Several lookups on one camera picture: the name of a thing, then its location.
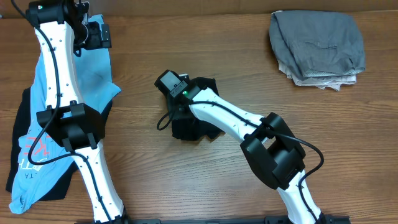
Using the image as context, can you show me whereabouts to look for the grey folded trousers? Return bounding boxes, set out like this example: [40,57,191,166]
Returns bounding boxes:
[269,10,366,80]

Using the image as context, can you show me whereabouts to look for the light blue t-shirt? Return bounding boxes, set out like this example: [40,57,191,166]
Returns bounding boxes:
[8,14,122,215]

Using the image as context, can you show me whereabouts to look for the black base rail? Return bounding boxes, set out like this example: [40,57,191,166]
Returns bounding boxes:
[76,215,351,224]

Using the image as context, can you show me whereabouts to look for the black t-shirt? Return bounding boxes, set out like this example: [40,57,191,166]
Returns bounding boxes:
[171,77,223,141]

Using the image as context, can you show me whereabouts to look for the black shirt under pile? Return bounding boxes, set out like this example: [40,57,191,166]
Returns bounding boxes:
[5,87,113,202]

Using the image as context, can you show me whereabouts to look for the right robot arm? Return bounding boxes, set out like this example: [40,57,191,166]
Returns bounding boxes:
[154,70,323,223]

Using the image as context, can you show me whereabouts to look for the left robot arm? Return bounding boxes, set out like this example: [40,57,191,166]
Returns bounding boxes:
[25,1,130,223]

